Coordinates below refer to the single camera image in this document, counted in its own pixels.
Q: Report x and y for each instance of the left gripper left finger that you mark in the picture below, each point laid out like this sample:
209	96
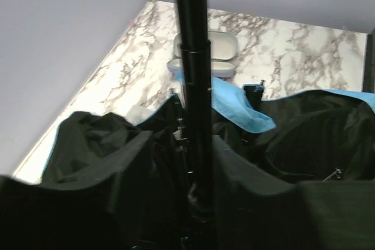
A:
103	206

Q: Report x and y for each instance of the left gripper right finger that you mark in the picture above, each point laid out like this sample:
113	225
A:
255	210

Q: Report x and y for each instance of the blue folding umbrella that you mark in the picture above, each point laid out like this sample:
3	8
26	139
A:
314	135

